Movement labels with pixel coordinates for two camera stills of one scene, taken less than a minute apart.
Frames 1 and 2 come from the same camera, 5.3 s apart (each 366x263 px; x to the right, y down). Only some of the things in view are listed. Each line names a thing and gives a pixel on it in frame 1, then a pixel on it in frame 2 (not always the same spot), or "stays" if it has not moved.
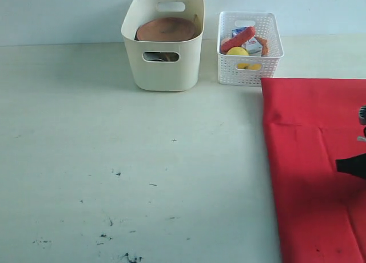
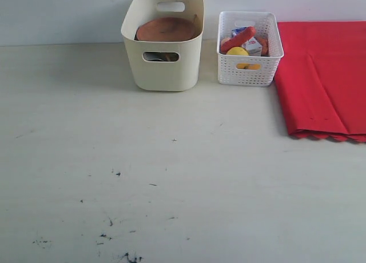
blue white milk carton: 253,46 stays
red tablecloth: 311,123 -> 321,80
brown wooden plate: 166,29 stays
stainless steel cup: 150,56 stays
